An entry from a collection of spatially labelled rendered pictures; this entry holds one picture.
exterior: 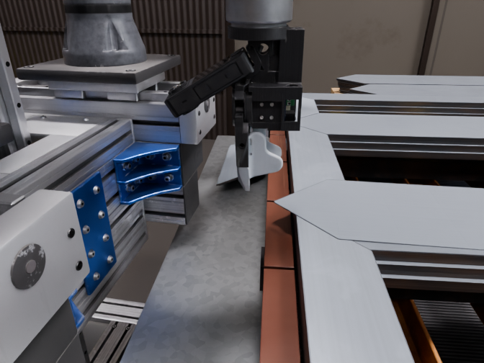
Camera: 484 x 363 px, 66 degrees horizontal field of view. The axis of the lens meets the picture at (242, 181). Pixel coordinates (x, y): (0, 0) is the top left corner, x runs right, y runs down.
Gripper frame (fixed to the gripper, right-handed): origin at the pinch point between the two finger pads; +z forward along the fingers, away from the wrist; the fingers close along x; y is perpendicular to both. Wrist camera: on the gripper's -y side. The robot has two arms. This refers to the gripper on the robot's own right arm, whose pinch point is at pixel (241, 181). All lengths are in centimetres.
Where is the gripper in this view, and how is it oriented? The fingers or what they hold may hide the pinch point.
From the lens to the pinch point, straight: 51.3
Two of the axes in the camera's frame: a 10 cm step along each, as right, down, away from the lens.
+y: 10.0, 0.2, -0.5
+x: 0.5, -4.5, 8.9
